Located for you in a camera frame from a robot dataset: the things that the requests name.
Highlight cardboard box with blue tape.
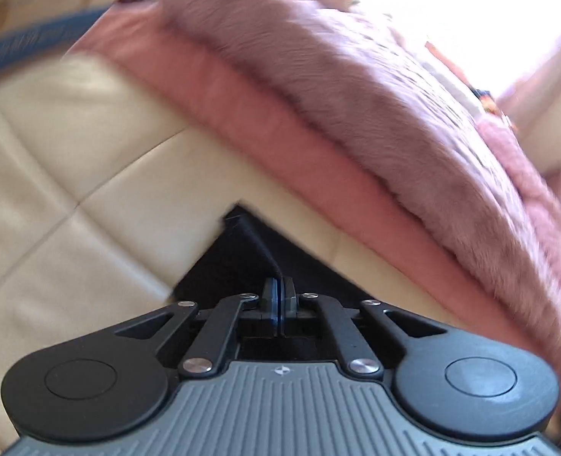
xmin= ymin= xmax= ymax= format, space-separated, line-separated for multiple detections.
xmin=0 ymin=0 xmax=119 ymax=89

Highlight black pants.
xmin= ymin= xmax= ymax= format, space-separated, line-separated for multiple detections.
xmin=173 ymin=204 xmax=371 ymax=366

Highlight mauve furry blanket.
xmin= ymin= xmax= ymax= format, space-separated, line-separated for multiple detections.
xmin=157 ymin=0 xmax=561 ymax=376

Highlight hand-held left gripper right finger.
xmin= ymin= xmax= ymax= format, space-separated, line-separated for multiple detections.
xmin=278 ymin=276 xmax=447 ymax=381

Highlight pink fleece blanket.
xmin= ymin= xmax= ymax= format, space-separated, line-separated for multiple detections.
xmin=66 ymin=2 xmax=547 ymax=357

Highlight pink cable-knit blanket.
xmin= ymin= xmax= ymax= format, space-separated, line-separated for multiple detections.
xmin=475 ymin=119 xmax=561 ymax=267

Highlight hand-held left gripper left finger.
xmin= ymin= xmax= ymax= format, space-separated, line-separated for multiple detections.
xmin=111 ymin=278 xmax=278 ymax=380

